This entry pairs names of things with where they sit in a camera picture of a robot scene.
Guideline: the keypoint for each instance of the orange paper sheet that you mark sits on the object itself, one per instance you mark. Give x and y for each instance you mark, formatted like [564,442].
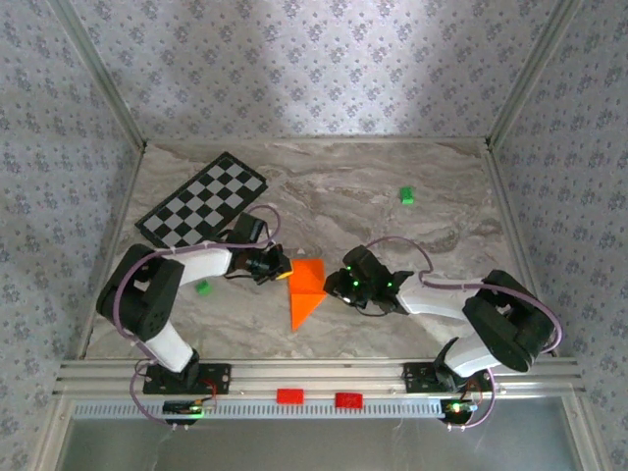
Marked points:
[304,294]

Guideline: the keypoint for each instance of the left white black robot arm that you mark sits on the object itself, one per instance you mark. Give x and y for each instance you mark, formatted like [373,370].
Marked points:
[142,299]

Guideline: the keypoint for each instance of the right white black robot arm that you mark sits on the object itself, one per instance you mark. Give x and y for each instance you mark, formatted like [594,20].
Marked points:
[505,324]

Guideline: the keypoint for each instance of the green toy block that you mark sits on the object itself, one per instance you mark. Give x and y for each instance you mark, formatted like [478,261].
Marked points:
[203,288]
[406,194]

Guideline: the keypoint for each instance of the black grey chessboard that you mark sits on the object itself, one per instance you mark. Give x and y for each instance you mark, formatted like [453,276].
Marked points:
[221,186]

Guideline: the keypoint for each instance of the red toy block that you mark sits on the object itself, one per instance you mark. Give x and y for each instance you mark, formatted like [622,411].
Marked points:
[290,396]
[349,400]

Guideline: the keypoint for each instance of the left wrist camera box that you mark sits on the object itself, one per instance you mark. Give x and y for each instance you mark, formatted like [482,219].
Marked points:
[273,244]

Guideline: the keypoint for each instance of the aluminium mounting rail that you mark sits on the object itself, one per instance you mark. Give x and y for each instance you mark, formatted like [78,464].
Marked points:
[319,375]

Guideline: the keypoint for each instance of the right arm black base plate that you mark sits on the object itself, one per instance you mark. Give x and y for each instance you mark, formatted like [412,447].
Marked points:
[417,378]

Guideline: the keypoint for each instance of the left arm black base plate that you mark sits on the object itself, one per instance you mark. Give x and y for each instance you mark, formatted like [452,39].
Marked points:
[218,378]

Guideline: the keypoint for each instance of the aluminium side rail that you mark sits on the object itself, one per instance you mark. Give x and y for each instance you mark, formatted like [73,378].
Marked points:
[126,196]
[507,196]

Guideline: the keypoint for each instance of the aluminium corner post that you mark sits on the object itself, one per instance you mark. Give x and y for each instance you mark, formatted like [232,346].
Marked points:
[530,73]
[104,73]

